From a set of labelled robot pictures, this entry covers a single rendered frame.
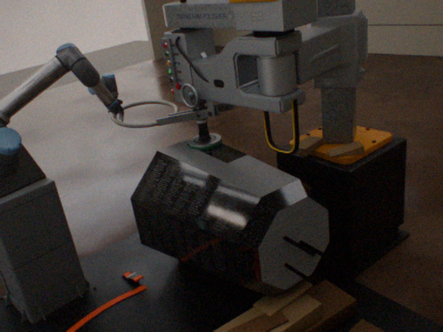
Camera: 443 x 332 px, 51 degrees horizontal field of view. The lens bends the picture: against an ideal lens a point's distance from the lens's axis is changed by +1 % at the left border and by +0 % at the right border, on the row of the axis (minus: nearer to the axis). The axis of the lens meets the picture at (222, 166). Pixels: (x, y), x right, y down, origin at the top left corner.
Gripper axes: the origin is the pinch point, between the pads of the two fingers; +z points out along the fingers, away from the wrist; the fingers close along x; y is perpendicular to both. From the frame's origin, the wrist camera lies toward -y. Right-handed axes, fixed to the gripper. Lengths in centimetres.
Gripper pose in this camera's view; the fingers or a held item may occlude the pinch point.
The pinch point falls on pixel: (119, 120)
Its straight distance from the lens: 361.0
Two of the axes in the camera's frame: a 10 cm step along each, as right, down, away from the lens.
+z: 0.9, 8.7, 4.8
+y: -2.8, 4.8, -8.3
